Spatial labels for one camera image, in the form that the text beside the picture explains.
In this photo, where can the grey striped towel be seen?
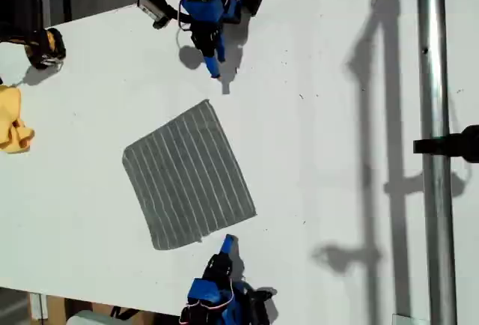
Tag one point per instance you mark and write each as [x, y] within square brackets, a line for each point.
[187, 175]

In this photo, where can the white plastic box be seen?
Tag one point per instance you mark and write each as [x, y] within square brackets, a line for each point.
[88, 318]

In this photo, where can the black yellow table clamp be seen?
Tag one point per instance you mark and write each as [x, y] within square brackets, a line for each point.
[45, 49]

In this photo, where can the brown cardboard box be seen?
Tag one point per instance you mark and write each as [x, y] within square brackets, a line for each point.
[56, 308]

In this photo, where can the yellow cloth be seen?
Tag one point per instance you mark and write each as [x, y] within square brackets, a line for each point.
[9, 123]

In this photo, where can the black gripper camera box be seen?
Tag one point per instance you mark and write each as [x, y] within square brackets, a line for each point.
[151, 3]
[260, 308]

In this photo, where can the white table leg bracket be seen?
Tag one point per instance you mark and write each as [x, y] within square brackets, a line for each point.
[37, 304]

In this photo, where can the steel post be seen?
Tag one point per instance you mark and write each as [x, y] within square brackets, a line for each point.
[436, 227]

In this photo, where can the black post clamp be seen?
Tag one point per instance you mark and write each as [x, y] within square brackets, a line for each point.
[449, 147]

